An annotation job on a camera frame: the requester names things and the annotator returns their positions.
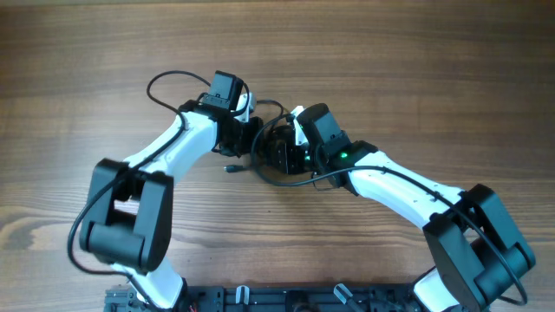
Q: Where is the black left camera cable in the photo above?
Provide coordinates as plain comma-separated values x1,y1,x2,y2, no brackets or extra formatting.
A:
66,69,251,304

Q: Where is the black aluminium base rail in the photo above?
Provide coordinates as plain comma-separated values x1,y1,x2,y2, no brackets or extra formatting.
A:
103,283,434,312

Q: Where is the thick black cable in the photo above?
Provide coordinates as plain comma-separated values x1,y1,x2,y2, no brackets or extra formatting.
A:
223,98,339,192

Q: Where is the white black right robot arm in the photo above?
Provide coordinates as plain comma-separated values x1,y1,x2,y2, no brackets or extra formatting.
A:
258,103,536,311

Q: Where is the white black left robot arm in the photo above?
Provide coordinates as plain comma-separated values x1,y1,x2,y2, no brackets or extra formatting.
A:
67,71,262,311

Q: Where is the black camera cable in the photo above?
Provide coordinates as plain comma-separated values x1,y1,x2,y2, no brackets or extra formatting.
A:
249,113,529,307
66,69,251,304

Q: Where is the black right camera cable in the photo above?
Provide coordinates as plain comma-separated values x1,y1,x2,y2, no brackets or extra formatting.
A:
249,113,529,307

